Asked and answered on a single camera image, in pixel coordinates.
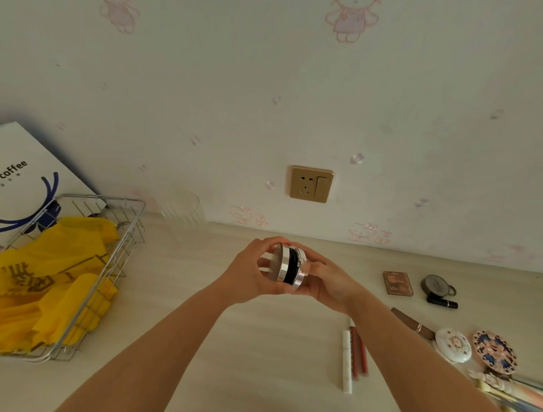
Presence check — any person's right hand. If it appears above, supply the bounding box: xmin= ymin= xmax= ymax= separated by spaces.
xmin=292 ymin=242 xmax=365 ymax=317

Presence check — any person's left hand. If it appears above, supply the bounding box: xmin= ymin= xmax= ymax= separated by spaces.
xmin=214 ymin=236 xmax=304 ymax=306

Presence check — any silver round cushion compact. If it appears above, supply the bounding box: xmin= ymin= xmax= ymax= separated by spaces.
xmin=257 ymin=242 xmax=307 ymax=290

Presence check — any white concealer tube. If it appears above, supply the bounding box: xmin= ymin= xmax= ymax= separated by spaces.
xmin=342 ymin=329 xmax=354 ymax=394

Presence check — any brown lipstick tube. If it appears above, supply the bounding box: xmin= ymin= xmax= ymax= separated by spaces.
xmin=390 ymin=307 xmax=437 ymax=340

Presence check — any small dark round compact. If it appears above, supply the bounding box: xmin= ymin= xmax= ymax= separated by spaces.
xmin=420 ymin=274 xmax=457 ymax=298

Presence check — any black lipstick tube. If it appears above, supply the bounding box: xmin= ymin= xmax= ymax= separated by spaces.
xmin=426 ymin=293 xmax=459 ymax=310

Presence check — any white floral round compact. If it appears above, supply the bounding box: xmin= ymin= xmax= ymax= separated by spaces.
xmin=434 ymin=327 xmax=472 ymax=364

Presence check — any pink blue patterned compact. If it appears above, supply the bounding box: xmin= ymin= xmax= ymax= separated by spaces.
xmin=472 ymin=329 xmax=518 ymax=375

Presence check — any person's right forearm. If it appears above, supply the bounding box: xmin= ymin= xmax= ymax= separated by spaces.
xmin=346 ymin=293 xmax=501 ymax=412

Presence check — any person's left forearm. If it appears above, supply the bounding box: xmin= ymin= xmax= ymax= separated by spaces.
xmin=55 ymin=284 xmax=238 ymax=412

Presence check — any light wooden table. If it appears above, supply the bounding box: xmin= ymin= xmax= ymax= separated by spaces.
xmin=0 ymin=212 xmax=543 ymax=412

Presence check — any clear acrylic organizer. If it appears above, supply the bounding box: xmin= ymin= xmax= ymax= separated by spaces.
xmin=163 ymin=186 xmax=206 ymax=245

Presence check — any yellow plastic bag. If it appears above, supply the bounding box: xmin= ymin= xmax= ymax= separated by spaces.
xmin=0 ymin=216 xmax=122 ymax=355

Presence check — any white paper bag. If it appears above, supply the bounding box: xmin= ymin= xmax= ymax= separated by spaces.
xmin=0 ymin=122 xmax=107 ymax=251

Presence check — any gold wall socket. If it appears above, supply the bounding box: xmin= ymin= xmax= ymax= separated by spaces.
xmin=290 ymin=165 xmax=335 ymax=204

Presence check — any metal wire basket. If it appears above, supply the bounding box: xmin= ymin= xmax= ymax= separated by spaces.
xmin=0 ymin=194 xmax=146 ymax=363

